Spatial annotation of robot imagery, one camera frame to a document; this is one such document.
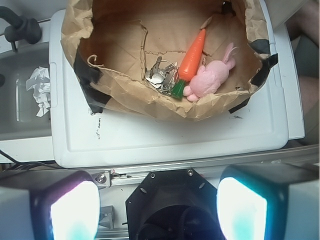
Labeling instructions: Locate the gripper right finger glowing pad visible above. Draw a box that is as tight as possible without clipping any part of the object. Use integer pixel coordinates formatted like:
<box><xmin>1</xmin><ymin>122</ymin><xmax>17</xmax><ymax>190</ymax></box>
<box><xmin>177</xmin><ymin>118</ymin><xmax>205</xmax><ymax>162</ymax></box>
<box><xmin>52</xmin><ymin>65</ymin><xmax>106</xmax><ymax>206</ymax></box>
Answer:
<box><xmin>216</xmin><ymin>163</ymin><xmax>320</xmax><ymax>240</ymax></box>

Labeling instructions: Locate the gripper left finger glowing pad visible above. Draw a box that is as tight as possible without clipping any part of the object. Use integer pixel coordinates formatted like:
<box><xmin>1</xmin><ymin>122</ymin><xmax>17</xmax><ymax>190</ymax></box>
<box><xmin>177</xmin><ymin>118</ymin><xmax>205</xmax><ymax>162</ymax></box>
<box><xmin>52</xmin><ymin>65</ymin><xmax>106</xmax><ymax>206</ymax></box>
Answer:
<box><xmin>0</xmin><ymin>170</ymin><xmax>100</xmax><ymax>240</ymax></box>

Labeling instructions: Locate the silver key bunch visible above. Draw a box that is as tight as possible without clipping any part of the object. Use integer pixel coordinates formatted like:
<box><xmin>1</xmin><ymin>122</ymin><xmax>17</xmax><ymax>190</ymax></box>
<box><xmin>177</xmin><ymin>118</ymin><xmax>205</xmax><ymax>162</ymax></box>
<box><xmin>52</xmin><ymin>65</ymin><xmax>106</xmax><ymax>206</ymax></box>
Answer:
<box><xmin>144</xmin><ymin>56</ymin><xmax>179</xmax><ymax>97</ymax></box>

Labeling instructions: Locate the white plastic bin lid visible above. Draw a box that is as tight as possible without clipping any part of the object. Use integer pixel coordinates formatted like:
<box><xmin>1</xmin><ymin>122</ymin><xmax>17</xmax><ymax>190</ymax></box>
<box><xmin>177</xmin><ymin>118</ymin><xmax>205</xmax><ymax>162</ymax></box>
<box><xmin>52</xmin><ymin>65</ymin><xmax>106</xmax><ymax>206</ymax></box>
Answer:
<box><xmin>49</xmin><ymin>10</ymin><xmax>305</xmax><ymax>168</ymax></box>

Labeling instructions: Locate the crumpled white paper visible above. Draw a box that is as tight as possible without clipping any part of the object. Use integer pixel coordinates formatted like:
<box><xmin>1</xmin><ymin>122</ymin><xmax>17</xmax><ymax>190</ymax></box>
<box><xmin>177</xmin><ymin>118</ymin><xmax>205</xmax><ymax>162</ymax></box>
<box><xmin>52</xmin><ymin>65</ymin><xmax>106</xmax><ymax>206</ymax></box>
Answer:
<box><xmin>26</xmin><ymin>66</ymin><xmax>51</xmax><ymax>117</ymax></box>

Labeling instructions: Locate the pink plush bunny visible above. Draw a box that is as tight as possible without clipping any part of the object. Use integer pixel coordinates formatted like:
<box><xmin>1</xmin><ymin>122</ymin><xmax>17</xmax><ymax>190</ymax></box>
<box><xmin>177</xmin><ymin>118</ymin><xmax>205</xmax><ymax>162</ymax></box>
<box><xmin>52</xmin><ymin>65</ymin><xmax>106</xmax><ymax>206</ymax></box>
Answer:
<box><xmin>183</xmin><ymin>42</ymin><xmax>237</xmax><ymax>102</ymax></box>

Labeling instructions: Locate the orange toy carrot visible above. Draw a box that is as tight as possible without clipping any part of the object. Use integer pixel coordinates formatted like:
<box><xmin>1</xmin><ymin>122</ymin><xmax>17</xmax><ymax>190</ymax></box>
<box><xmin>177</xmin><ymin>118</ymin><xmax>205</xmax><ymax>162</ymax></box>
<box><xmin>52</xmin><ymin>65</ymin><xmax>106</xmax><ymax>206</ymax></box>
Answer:
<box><xmin>171</xmin><ymin>28</ymin><xmax>206</xmax><ymax>100</ymax></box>

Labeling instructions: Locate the brown paper bag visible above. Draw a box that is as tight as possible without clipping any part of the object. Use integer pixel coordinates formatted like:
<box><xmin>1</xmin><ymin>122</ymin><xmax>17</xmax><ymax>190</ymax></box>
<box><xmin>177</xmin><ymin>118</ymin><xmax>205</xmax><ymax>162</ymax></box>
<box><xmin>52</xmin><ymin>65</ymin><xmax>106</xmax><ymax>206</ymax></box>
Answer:
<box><xmin>61</xmin><ymin>0</ymin><xmax>278</xmax><ymax>121</ymax></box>

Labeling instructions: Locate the aluminium frame rail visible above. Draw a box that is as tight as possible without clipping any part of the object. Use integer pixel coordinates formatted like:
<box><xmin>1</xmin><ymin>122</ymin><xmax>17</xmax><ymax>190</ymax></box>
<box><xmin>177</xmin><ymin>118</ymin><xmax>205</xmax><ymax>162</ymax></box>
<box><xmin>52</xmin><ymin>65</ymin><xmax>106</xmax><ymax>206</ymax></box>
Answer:
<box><xmin>0</xmin><ymin>145</ymin><xmax>320</xmax><ymax>187</ymax></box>

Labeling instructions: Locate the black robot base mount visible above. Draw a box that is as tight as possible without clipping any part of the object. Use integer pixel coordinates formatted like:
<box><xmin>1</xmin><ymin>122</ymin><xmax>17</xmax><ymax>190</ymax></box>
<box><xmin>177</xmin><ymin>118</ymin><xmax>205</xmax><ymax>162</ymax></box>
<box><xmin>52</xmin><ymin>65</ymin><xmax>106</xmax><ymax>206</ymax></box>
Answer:
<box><xmin>125</xmin><ymin>168</ymin><xmax>225</xmax><ymax>240</ymax></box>

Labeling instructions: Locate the dark grey knob handle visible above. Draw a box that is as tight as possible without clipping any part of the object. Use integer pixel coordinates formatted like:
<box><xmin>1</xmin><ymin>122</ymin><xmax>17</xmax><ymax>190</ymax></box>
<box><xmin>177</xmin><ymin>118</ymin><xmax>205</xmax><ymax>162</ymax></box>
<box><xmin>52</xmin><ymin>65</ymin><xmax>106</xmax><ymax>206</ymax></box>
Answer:
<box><xmin>0</xmin><ymin>6</ymin><xmax>42</xmax><ymax>52</ymax></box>

